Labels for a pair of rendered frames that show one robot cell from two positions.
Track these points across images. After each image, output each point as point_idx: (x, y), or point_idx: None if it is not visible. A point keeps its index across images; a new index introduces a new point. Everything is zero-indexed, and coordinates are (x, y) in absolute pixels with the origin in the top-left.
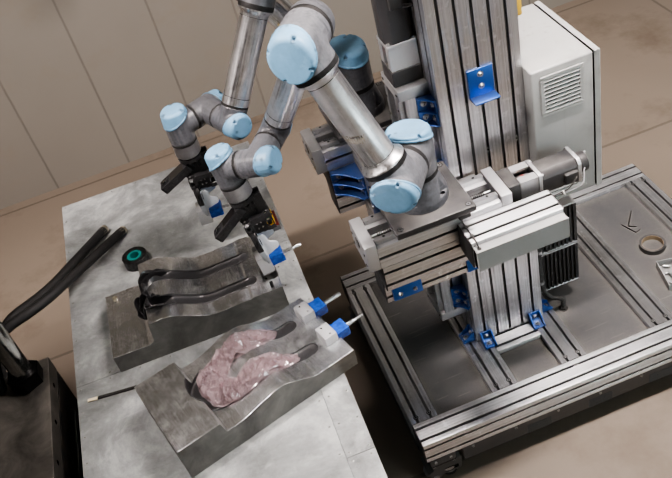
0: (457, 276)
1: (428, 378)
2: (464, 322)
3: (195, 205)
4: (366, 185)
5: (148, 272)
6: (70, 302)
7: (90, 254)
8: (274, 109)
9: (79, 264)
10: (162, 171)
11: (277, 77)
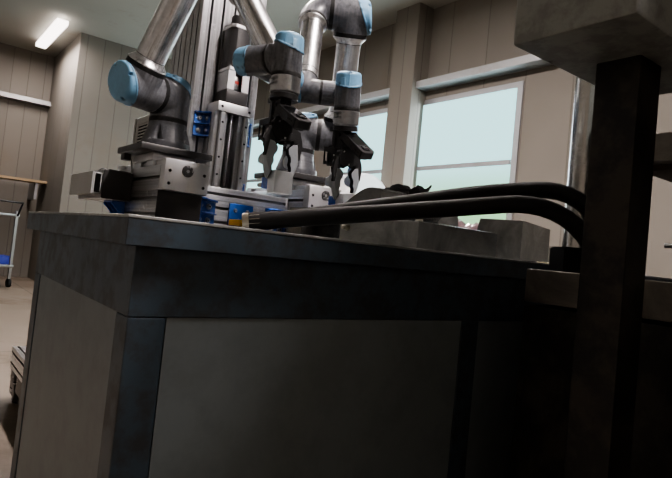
0: None
1: None
2: None
3: (280, 170)
4: (216, 210)
5: (393, 187)
6: (425, 249)
7: (348, 202)
8: (318, 64)
9: (380, 198)
10: (61, 212)
11: (314, 41)
